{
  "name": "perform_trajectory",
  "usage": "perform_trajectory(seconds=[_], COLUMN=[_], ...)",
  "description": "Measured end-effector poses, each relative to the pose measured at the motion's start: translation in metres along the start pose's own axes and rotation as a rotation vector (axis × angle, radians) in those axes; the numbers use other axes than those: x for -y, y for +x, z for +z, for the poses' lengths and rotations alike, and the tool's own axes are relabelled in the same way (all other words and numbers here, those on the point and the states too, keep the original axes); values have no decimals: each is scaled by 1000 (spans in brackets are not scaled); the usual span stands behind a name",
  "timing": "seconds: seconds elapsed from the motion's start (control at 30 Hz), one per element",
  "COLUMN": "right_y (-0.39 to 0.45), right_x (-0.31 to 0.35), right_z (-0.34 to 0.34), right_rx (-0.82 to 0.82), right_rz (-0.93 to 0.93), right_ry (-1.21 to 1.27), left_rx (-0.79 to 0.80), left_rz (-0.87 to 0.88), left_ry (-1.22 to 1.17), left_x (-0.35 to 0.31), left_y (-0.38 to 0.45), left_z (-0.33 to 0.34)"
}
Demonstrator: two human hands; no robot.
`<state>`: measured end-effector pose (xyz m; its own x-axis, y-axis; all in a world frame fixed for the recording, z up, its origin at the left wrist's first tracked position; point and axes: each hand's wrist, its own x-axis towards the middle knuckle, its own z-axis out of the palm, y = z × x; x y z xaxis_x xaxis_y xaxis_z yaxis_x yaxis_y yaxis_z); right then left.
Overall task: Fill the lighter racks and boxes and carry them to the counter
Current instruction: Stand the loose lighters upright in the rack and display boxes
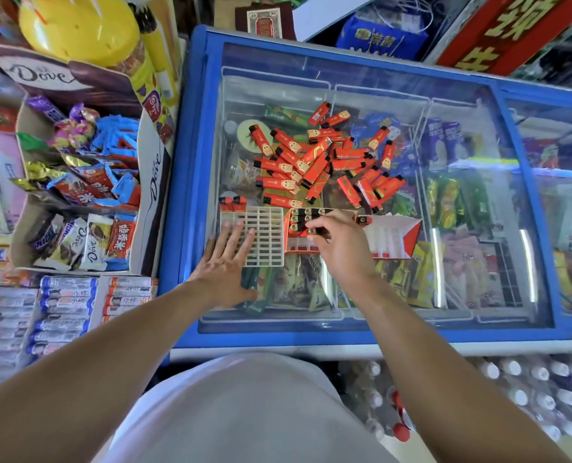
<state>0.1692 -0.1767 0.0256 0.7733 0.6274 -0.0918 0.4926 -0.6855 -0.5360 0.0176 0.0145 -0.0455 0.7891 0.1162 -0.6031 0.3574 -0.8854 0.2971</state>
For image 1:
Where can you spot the pile of red chocolate bars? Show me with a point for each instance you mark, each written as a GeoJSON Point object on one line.
{"type": "Point", "coordinates": [85, 185]}

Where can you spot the pile of blue candy packets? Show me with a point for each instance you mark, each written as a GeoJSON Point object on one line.
{"type": "Point", "coordinates": [114, 139]}

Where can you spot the purple foil candy pile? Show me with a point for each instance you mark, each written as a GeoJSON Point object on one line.
{"type": "Point", "coordinates": [71, 127]}

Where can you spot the brown bag with red label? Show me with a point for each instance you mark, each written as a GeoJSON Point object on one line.
{"type": "Point", "coordinates": [266, 20]}

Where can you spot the person's white shirt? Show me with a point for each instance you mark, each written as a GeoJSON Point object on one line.
{"type": "Point", "coordinates": [247, 414]}

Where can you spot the row of boxed lighters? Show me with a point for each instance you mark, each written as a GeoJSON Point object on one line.
{"type": "Point", "coordinates": [301, 217]}

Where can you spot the person's right forearm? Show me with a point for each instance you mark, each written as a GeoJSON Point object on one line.
{"type": "Point", "coordinates": [440, 376]}

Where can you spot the pink packet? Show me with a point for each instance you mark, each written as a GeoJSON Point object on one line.
{"type": "Point", "coordinates": [1, 173]}

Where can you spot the blue chest freezer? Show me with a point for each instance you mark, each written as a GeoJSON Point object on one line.
{"type": "Point", "coordinates": [192, 149]}

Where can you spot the person's right thumb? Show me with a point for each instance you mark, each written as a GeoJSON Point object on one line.
{"type": "Point", "coordinates": [317, 238]}

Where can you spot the person's left little finger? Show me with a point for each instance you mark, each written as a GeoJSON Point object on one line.
{"type": "Point", "coordinates": [211, 248]}

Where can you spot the stack of blue-white packets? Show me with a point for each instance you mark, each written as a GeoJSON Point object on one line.
{"type": "Point", "coordinates": [64, 308]}

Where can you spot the person's left thumb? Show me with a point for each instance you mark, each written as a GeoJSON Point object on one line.
{"type": "Point", "coordinates": [250, 294]}

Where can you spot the person's left hand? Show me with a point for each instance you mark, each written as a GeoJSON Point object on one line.
{"type": "Point", "coordinates": [220, 277]}

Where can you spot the pile of white chocolate bars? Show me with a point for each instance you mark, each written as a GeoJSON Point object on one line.
{"type": "Point", "coordinates": [85, 241]}

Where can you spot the red-capped plastic bottle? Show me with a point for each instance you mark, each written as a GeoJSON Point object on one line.
{"type": "Point", "coordinates": [400, 429]}

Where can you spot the yellow tube with black cap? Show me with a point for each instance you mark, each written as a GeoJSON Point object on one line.
{"type": "Point", "coordinates": [159, 62]}

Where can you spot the person's left forearm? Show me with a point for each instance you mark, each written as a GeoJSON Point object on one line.
{"type": "Point", "coordinates": [88, 371]}

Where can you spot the pile of red lighters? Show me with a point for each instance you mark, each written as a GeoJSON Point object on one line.
{"type": "Point", "coordinates": [324, 161]}

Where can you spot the person's right hand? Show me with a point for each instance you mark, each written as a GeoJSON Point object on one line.
{"type": "Point", "coordinates": [346, 253]}

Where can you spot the stack of orange-white packets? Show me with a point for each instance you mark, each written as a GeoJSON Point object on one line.
{"type": "Point", "coordinates": [129, 294]}

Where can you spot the brown chocolate display carton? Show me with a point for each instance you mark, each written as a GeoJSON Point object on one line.
{"type": "Point", "coordinates": [153, 187]}

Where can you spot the yellow round balloon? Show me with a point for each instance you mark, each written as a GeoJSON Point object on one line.
{"type": "Point", "coordinates": [78, 26]}

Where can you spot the blue printed bag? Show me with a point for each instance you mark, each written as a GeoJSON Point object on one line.
{"type": "Point", "coordinates": [382, 39]}

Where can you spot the stack of pale packets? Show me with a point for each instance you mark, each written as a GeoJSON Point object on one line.
{"type": "Point", "coordinates": [3, 337]}

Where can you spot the white plastic grid tray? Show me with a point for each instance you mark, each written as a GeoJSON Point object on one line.
{"type": "Point", "coordinates": [269, 236]}

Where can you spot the red lighter display box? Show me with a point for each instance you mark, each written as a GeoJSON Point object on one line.
{"type": "Point", "coordinates": [392, 241]}

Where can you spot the red lighter with black top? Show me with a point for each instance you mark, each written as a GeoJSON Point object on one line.
{"type": "Point", "coordinates": [239, 203]}
{"type": "Point", "coordinates": [310, 231]}
{"type": "Point", "coordinates": [363, 219]}
{"type": "Point", "coordinates": [225, 203]}

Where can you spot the group of white-capped bottles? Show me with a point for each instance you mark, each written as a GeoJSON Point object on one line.
{"type": "Point", "coordinates": [532, 390]}

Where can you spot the person's left middle finger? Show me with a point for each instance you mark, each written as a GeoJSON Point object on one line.
{"type": "Point", "coordinates": [238, 234]}

